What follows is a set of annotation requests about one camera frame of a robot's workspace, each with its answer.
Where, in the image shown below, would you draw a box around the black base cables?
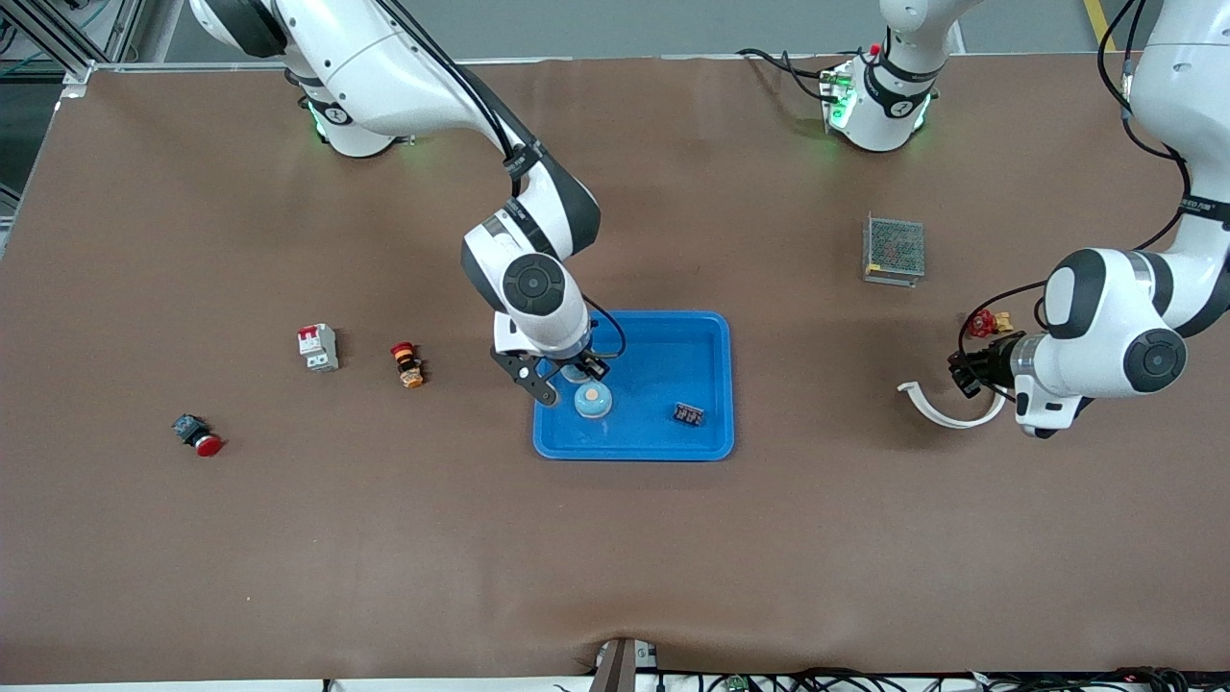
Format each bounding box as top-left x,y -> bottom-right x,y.
737,46 -> 839,103

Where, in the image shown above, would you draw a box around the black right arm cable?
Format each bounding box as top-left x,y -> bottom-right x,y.
380,0 -> 627,364

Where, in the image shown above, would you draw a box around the brown table mat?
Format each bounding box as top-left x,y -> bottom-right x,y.
0,53 -> 1230,685

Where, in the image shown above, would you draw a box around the white red circuit breaker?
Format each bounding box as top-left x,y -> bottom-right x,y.
297,324 -> 340,373

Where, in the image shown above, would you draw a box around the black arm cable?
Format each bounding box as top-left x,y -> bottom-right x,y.
956,0 -> 1197,400
380,0 -> 627,364

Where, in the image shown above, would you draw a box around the white curved pipe clamp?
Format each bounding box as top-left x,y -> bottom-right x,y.
897,380 -> 1008,430

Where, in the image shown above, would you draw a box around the blue plastic tray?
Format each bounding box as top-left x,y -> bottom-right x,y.
533,310 -> 735,462

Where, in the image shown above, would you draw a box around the aluminium frame profile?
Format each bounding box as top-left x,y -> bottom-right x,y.
0,0 -> 145,97

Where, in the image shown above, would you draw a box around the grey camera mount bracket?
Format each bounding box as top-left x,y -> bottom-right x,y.
588,636 -> 660,692

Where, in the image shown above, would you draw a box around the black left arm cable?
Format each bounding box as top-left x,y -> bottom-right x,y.
956,0 -> 1197,400

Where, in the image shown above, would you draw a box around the metal mesh power supply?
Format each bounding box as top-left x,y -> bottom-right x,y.
862,213 -> 926,287

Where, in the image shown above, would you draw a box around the black cable bundle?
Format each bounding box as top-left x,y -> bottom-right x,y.
553,666 -> 1197,692

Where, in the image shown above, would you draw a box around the red mushroom push button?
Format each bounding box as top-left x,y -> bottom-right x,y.
172,413 -> 225,457

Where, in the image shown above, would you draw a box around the red capped orange switch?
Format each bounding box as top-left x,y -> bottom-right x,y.
390,341 -> 426,389

